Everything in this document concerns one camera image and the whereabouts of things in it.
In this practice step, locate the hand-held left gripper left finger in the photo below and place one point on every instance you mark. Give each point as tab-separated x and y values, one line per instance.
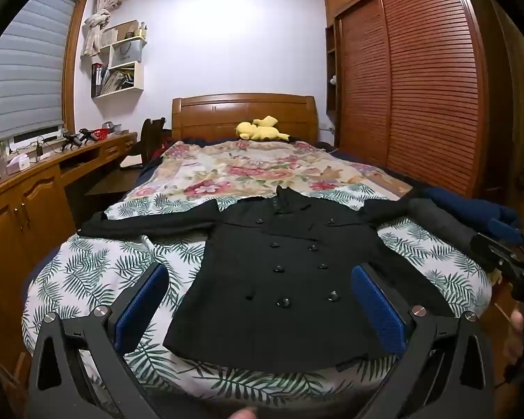
139	305

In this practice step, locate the wooden bed headboard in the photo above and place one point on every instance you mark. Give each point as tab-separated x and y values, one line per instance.
227	115

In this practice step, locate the white wall shelf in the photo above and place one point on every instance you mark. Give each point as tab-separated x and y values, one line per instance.
137	76

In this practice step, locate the grey window blind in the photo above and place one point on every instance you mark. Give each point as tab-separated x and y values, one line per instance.
22	65

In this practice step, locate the grey folded garment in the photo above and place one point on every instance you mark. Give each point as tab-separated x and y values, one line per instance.
445	227

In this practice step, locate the grey round container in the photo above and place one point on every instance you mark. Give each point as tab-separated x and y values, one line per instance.
111	127

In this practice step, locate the grey paper bag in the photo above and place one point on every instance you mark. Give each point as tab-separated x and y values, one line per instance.
127	50

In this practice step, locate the floral blanket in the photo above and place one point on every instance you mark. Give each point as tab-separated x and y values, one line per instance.
244	170

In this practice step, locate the row of books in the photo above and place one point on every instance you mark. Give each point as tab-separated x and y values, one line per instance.
111	80

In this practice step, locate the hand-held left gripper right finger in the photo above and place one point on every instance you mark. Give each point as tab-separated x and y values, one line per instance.
377	310

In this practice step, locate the leaf print bed sheet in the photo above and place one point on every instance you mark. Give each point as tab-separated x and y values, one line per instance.
109	266

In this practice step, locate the wooden slatted wardrobe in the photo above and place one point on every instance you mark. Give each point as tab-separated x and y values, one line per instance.
419	74

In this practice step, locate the black buttoned coat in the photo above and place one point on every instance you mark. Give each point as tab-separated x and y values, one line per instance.
279	279

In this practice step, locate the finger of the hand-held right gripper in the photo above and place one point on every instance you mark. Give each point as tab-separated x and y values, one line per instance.
506	230
491	251

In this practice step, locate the wooden door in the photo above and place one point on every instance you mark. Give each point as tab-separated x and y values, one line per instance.
522	118

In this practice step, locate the person's right hand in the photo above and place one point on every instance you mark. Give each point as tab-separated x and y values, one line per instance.
515	331

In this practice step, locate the red basket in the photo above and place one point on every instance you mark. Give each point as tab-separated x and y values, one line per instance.
99	134

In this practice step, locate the yellow plush toy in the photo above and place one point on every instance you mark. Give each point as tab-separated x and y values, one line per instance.
260	131

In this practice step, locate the pink tissue box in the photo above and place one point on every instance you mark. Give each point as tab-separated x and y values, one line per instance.
18	164

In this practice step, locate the black tools on desk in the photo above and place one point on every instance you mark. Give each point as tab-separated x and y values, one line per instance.
76	139

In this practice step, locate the navy folded garment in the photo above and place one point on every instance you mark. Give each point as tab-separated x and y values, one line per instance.
467	207

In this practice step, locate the dark wooden chair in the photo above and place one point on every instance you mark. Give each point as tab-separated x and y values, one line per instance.
150	139

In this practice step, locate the person's left hand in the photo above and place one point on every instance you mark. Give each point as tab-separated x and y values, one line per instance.
243	413

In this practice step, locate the long wooden desk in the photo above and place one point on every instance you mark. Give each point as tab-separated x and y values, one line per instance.
30	209

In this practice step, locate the tied beige curtain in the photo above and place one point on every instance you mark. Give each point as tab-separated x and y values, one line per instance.
97	22

